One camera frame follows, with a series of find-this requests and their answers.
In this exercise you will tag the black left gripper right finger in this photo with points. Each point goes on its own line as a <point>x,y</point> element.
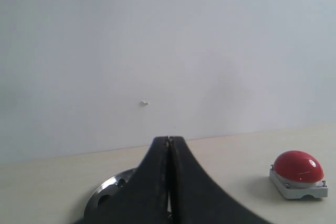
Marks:
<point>195,197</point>

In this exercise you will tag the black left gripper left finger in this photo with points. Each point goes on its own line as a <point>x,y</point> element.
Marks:
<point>144,198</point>

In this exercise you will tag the red dome push button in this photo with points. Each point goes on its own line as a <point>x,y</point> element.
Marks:
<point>297,174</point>

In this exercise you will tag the round steel plate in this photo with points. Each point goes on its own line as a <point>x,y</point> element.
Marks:
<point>107,189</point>

